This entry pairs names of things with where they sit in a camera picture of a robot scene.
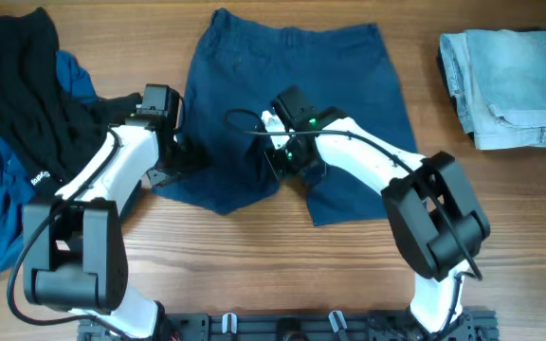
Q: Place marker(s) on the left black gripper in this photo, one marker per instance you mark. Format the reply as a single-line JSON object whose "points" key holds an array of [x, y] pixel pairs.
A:
{"points": [[168, 170]]}

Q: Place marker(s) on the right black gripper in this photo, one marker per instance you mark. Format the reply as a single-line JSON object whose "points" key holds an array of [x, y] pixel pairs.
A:
{"points": [[286, 167]]}

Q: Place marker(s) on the navy blue shorts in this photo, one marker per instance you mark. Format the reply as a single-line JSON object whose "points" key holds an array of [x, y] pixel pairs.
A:
{"points": [[241, 68]]}

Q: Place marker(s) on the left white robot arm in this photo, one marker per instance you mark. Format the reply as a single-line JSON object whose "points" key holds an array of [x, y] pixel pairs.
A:
{"points": [[74, 259]]}

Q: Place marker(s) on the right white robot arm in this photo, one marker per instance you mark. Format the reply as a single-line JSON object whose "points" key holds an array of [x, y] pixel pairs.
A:
{"points": [[435, 217]]}

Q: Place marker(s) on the black garment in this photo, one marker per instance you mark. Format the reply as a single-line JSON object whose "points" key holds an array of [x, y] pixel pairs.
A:
{"points": [[53, 134]]}

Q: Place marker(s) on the folded light blue jeans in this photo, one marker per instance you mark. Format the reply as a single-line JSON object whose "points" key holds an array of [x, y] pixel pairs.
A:
{"points": [[497, 79]]}

